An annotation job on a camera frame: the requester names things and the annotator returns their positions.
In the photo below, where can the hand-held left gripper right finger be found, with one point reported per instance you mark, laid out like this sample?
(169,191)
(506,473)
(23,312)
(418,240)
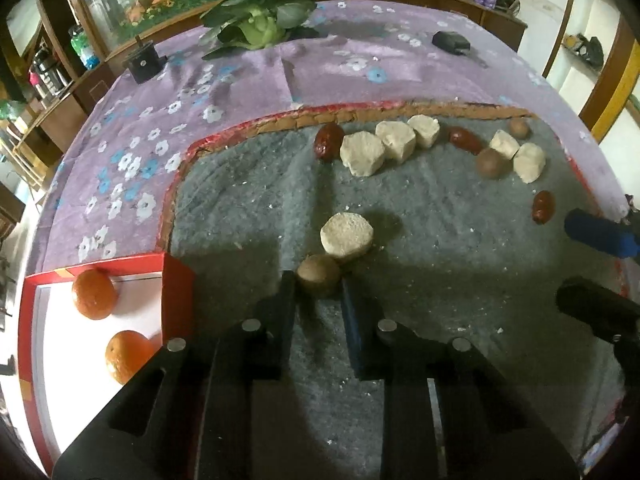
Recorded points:
(354,320)

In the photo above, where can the orange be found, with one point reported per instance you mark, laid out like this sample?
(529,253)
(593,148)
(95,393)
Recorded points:
(93,294)
(127,355)

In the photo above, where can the black metal flask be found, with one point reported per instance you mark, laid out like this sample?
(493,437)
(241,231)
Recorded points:
(50,72)

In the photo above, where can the clear plastic bottle green cap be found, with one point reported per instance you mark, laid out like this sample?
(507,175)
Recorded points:
(84,49)

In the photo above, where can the purple floral tablecloth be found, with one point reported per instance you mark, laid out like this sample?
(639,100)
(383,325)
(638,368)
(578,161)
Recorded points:
(250,85)

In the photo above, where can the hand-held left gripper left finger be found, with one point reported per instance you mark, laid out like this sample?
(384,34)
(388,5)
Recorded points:
(286,305)

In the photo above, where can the black cylindrical holder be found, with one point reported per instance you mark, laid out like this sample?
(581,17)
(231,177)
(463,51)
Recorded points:
(142,62)

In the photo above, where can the red box white inside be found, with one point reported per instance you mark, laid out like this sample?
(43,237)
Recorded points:
(177,300)

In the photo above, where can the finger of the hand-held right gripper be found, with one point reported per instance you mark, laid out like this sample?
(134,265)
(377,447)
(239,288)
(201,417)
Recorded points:
(595,232)
(595,307)

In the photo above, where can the black box device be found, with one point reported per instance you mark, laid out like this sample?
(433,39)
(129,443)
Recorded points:
(450,41)

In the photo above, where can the dark green bag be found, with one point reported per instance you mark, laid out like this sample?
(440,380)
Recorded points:
(589,49)

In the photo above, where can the green plastic bag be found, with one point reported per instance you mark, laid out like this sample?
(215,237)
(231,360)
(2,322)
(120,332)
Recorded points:
(9,108)

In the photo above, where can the green leafy plant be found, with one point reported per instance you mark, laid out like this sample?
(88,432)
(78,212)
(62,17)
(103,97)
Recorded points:
(260,30)

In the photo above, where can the grey mat red border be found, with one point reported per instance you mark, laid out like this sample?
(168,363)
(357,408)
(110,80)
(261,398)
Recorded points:
(450,240)

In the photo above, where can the brown longan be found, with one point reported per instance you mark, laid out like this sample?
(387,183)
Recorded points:
(492,164)
(519,128)
(317,275)

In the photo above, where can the beige hexagonal cake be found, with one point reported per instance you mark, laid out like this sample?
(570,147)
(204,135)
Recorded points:
(346,235)
(529,162)
(424,130)
(395,140)
(362,154)

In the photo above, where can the small angular beige cake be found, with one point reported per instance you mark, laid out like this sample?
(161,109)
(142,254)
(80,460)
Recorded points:
(504,144)

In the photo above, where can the red date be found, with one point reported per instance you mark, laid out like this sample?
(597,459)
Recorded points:
(542,206)
(465,140)
(328,141)

